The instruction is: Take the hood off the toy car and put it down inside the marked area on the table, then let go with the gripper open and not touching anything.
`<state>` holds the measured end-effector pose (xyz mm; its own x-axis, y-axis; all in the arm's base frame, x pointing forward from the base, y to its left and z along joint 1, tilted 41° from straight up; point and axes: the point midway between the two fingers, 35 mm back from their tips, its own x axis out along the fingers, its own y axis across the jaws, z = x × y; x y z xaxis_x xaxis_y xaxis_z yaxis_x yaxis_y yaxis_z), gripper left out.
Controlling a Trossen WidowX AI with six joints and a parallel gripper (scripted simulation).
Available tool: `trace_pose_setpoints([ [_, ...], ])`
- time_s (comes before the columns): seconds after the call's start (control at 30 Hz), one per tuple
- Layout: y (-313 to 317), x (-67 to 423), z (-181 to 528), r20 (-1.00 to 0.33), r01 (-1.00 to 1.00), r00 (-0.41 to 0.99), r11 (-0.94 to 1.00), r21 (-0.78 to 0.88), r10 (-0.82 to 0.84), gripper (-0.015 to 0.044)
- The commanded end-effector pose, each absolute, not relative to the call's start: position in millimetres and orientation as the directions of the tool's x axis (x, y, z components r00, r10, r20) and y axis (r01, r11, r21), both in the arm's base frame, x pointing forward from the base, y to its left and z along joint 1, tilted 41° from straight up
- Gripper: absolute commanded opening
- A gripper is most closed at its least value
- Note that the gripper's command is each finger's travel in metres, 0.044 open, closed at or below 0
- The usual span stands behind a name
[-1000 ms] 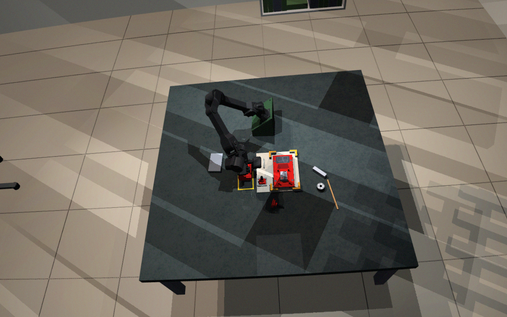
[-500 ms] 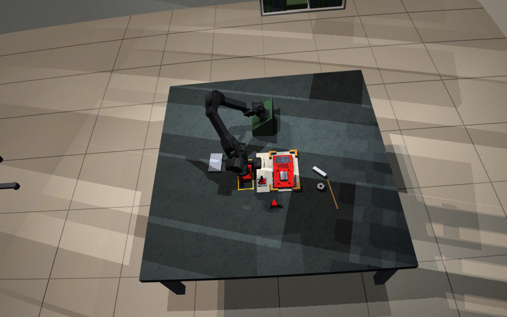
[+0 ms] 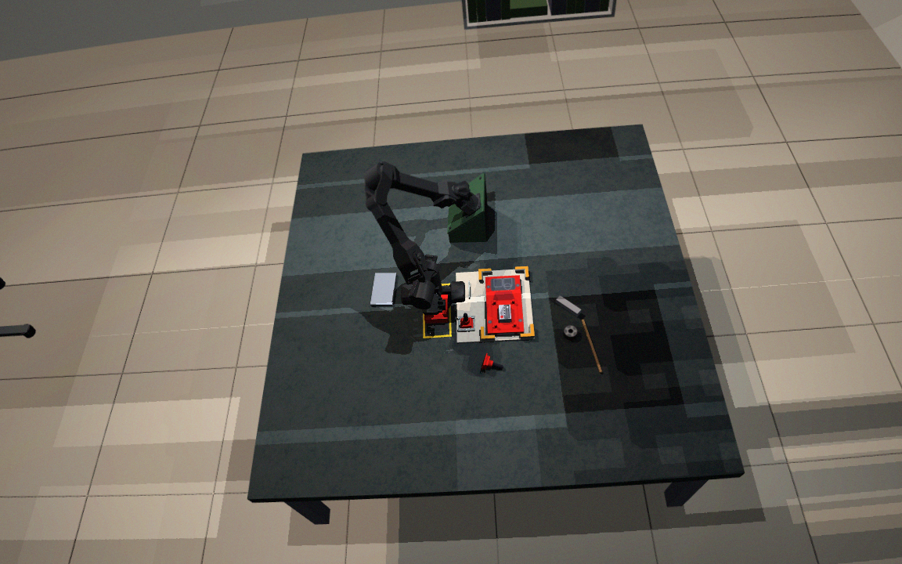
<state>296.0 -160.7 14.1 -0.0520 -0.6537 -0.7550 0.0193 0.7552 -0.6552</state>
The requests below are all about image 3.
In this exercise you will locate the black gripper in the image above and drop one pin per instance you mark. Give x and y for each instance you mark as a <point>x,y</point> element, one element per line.
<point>455,292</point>

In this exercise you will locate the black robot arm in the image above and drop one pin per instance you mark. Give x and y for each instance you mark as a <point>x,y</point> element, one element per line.
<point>407,255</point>

